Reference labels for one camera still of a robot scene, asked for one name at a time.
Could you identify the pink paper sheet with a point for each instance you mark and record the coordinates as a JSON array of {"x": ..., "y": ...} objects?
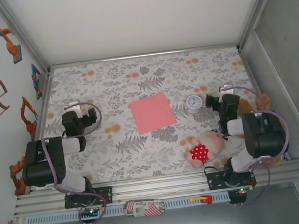
[{"x": 152, "y": 113}]

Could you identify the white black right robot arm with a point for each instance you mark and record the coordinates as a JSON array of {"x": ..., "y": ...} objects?
[{"x": 265, "y": 141}]

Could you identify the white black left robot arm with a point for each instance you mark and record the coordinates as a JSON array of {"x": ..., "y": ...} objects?
[{"x": 42, "y": 171}]

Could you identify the brown teddy bear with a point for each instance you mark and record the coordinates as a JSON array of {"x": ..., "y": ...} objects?
[{"x": 244, "y": 105}]

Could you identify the white round clock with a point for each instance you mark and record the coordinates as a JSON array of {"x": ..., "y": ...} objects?
[{"x": 194, "y": 103}]

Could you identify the floral patterned table mat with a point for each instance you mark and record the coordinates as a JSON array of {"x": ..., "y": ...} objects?
[{"x": 80, "y": 82}]

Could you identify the pink doll red dotted dress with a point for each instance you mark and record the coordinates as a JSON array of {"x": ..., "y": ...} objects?
[{"x": 199, "y": 152}]

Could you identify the aluminium back bar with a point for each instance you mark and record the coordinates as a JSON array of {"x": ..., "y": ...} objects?
[{"x": 142, "y": 55}]

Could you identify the small circuit board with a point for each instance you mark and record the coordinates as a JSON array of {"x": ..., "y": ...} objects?
[
  {"x": 91, "y": 212},
  {"x": 242, "y": 189}
]

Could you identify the printed striped pouch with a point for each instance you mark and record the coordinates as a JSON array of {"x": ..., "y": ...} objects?
[{"x": 143, "y": 208}]

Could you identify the blue orange gantry wall sticker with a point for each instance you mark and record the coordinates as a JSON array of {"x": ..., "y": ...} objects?
[{"x": 36, "y": 76}]

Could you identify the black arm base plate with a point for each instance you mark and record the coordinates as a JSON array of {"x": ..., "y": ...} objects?
[
  {"x": 108, "y": 195},
  {"x": 215, "y": 182}
]

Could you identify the aluminium front rail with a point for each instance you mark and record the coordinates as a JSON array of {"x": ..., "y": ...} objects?
[{"x": 161, "y": 187}]

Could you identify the aluminium frame post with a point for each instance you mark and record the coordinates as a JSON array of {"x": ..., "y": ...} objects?
[
  {"x": 21, "y": 35},
  {"x": 259, "y": 5}
]

